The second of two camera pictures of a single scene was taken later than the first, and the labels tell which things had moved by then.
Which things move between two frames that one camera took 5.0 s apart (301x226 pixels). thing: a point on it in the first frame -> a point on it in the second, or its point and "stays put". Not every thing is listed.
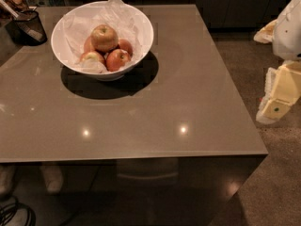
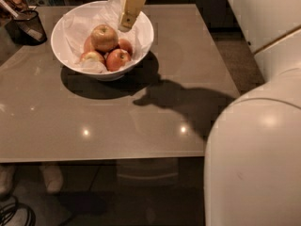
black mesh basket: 27,29 stays put
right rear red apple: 125,45 stays put
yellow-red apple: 103,38 stays put
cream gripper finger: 282,89 -> 134,1
